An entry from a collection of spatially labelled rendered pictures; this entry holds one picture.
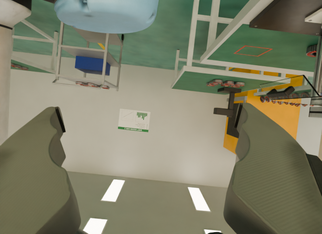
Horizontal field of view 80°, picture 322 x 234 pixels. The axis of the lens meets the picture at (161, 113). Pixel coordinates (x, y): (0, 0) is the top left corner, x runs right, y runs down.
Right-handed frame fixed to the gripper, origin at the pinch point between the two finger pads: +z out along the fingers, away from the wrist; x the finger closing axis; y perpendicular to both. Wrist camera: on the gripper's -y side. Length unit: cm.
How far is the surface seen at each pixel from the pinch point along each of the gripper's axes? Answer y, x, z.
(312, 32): 8, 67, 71
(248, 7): -1, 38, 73
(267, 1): -3, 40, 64
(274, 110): 193, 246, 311
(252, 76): 66, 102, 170
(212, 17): 10, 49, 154
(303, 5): -2, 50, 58
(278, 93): 23, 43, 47
